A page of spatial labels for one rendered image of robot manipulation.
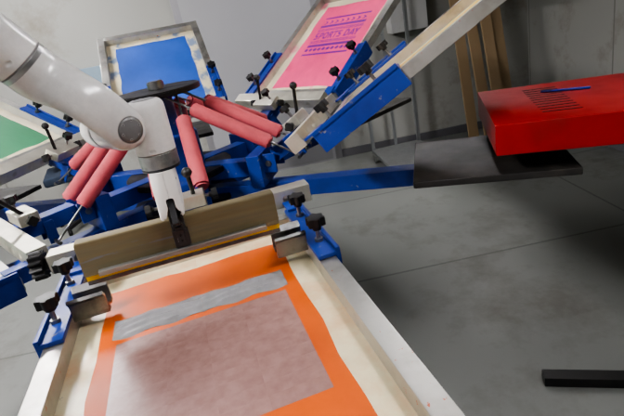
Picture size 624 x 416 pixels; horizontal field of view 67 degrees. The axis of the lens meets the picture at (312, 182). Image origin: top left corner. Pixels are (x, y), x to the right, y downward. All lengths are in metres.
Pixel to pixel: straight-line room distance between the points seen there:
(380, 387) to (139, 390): 0.39
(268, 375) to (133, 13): 4.34
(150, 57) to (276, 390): 2.40
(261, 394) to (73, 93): 0.55
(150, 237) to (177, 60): 1.95
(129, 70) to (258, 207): 1.97
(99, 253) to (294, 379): 0.47
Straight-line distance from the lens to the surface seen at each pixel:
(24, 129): 2.49
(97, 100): 0.83
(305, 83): 2.27
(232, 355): 0.87
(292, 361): 0.82
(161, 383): 0.88
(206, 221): 1.00
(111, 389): 0.92
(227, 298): 1.01
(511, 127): 1.38
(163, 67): 2.83
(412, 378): 0.71
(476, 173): 1.47
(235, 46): 4.71
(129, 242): 1.02
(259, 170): 1.65
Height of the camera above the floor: 1.48
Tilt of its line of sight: 20 degrees down
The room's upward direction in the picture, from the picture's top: 11 degrees counter-clockwise
